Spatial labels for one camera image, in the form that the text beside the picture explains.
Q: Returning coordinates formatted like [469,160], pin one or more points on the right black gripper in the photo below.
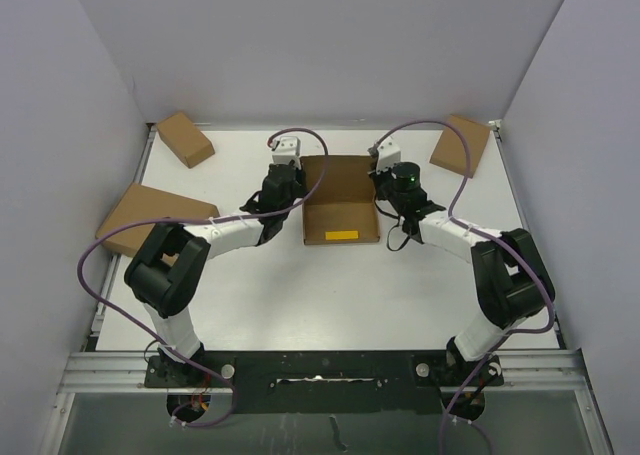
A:
[377,179]

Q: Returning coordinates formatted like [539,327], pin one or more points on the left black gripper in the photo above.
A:
[301,175]

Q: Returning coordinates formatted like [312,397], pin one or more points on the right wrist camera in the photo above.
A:
[385,155]

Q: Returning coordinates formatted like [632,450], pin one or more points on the small folded cardboard box left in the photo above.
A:
[185,140]

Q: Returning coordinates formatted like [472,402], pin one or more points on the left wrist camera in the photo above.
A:
[286,151]

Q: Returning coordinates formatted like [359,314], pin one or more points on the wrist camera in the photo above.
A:
[385,155]
[286,151]

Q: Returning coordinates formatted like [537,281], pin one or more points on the yellow wooden block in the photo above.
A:
[343,235]

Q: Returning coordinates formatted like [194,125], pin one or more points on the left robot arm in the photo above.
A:
[165,272]

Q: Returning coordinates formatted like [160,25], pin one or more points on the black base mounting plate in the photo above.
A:
[327,382]

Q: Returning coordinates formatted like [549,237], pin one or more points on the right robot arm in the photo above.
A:
[511,280]

